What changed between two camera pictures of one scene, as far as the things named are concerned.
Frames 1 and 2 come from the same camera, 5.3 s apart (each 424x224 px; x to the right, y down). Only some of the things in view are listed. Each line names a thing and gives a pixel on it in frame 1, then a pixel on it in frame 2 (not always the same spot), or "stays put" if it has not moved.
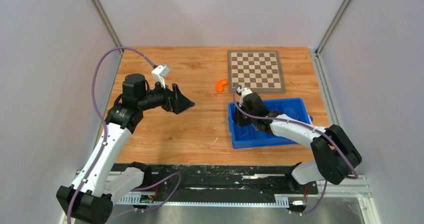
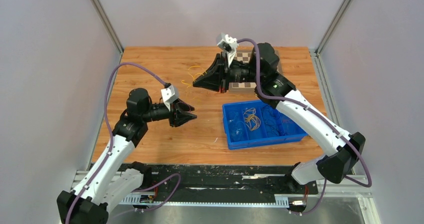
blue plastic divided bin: [248, 136] stays put
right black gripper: [237, 118] -> [212, 78]
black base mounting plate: [227, 179] stays put
